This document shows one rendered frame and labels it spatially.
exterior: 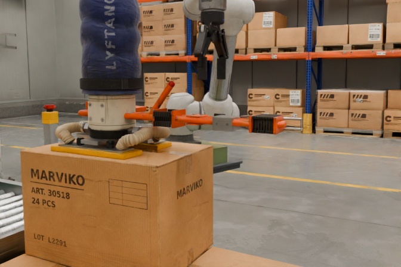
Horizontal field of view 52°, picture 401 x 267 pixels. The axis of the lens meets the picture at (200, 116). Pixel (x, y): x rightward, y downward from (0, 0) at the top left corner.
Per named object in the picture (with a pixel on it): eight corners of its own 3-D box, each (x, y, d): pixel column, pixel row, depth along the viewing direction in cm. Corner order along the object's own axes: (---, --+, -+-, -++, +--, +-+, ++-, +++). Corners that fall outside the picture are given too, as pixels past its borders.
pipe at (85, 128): (54, 140, 151) (53, 125, 151) (101, 132, 173) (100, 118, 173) (127, 148, 135) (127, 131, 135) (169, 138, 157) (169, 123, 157)
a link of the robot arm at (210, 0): (193, -9, 129) (193, 11, 129) (219, -11, 124) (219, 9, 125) (206, -4, 137) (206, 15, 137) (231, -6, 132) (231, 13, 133)
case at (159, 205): (24, 254, 156) (19, 150, 152) (95, 220, 192) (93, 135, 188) (160, 291, 130) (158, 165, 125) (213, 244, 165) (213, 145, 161)
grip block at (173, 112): (150, 127, 139) (150, 109, 139) (166, 124, 148) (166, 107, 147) (172, 129, 135) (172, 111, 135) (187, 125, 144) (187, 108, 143)
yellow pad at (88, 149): (50, 151, 150) (49, 137, 150) (70, 146, 159) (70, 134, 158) (124, 160, 134) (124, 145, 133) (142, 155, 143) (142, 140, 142)
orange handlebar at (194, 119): (55, 116, 163) (54, 107, 163) (106, 110, 190) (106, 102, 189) (283, 132, 120) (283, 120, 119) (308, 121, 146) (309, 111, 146)
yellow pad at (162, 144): (87, 143, 167) (87, 131, 166) (104, 140, 175) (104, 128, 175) (157, 151, 151) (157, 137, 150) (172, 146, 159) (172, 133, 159)
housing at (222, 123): (211, 130, 130) (211, 116, 130) (221, 128, 136) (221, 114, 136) (231, 132, 127) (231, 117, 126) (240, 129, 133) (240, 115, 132)
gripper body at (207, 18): (207, 14, 136) (207, 42, 137) (195, 11, 129) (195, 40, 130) (228, 12, 133) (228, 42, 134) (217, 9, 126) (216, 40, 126)
